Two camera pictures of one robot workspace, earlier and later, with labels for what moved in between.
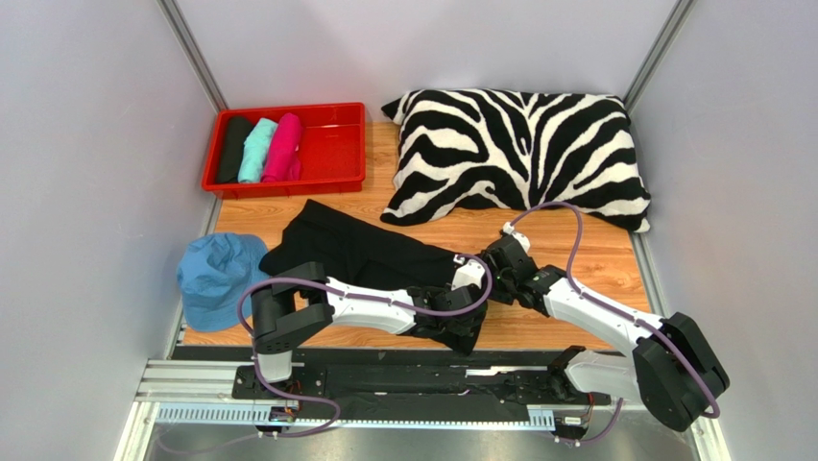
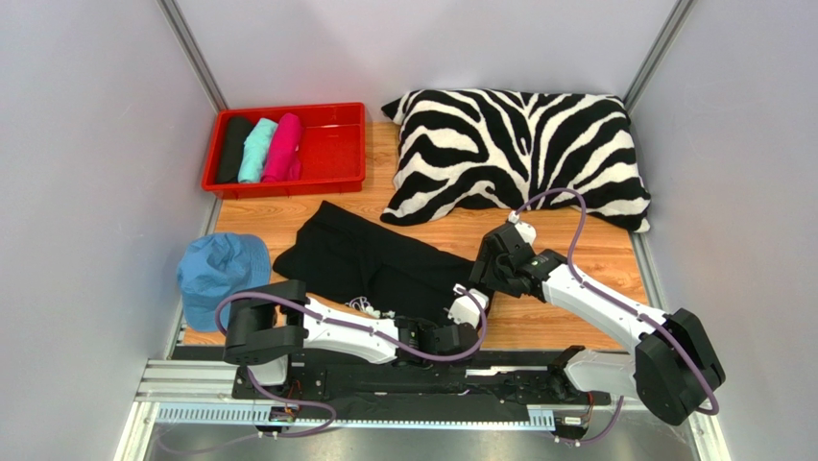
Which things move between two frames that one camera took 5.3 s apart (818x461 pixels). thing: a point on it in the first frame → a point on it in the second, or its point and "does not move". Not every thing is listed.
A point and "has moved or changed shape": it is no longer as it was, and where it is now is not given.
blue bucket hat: [213, 272] does not move
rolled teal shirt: [257, 147] does not move
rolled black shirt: [232, 149] does not move
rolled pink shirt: [283, 157] does not move
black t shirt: [349, 250] has moved or changed shape
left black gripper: [464, 329] → [440, 326]
